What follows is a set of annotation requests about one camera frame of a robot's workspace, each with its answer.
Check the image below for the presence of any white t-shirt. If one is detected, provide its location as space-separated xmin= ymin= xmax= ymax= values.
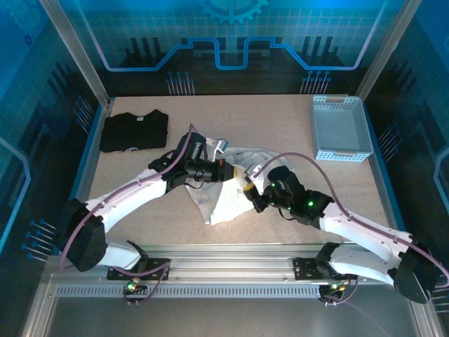
xmin=184 ymin=135 xmax=292 ymax=226

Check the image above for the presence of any light blue perforated basket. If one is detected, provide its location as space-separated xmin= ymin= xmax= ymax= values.
xmin=310 ymin=94 xmax=373 ymax=161

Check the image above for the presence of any folded black t-shirt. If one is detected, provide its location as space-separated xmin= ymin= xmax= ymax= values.
xmin=99 ymin=109 xmax=170 ymax=154

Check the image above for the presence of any blue table side strip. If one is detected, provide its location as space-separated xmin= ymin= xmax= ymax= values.
xmin=361 ymin=100 xmax=399 ymax=229
xmin=58 ymin=97 xmax=116 ymax=254

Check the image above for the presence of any small board with LEDs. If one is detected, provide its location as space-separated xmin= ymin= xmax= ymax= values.
xmin=318 ymin=282 xmax=348 ymax=299
xmin=122 ymin=279 xmax=148 ymax=296

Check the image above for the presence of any grey metal front panel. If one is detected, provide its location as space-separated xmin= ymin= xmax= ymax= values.
xmin=45 ymin=298 xmax=422 ymax=337

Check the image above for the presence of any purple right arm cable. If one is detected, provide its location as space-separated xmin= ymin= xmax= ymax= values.
xmin=253 ymin=152 xmax=449 ymax=289

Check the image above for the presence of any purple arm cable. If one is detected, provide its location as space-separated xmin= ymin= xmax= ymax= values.
xmin=253 ymin=152 xmax=449 ymax=289
xmin=58 ymin=123 xmax=203 ymax=270

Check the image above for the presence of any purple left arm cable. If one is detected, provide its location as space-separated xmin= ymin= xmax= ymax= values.
xmin=58 ymin=123 xmax=203 ymax=270

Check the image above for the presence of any aluminium mounting rail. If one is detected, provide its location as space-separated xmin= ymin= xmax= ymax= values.
xmin=45 ymin=244 xmax=420 ymax=282

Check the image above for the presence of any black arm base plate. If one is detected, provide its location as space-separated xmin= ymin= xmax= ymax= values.
xmin=107 ymin=258 xmax=171 ymax=282
xmin=293 ymin=256 xmax=357 ymax=282

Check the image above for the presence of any slotted grey cable duct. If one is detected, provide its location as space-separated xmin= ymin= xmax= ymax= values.
xmin=55 ymin=284 xmax=326 ymax=299

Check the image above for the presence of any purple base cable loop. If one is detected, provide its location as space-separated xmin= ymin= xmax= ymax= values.
xmin=322 ymin=273 xmax=362 ymax=306
xmin=121 ymin=254 xmax=173 ymax=306

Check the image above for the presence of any aluminium frame post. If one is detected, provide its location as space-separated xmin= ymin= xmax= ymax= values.
xmin=356 ymin=0 xmax=424 ymax=103
xmin=37 ymin=0 xmax=113 ymax=106

